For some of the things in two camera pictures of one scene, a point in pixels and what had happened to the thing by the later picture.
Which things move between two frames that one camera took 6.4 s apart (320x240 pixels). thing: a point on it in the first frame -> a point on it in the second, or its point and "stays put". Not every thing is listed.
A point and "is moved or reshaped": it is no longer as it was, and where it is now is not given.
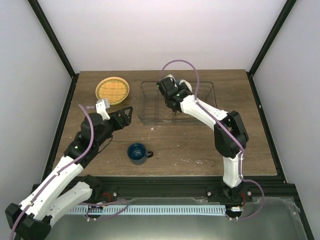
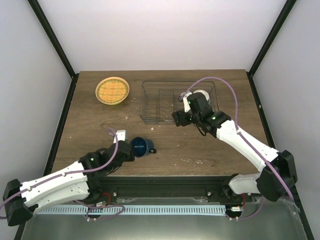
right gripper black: (183, 86) -> (178, 116)
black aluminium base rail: (107, 189) stays put
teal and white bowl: (179, 82) -> (206, 94)
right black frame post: (287, 10) stays put
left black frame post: (40, 14) stays put
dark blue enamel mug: (138, 154) is moved or reshaped
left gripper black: (121, 125) -> (131, 157)
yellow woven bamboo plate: (115, 89) stays put
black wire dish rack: (153, 110) stays put
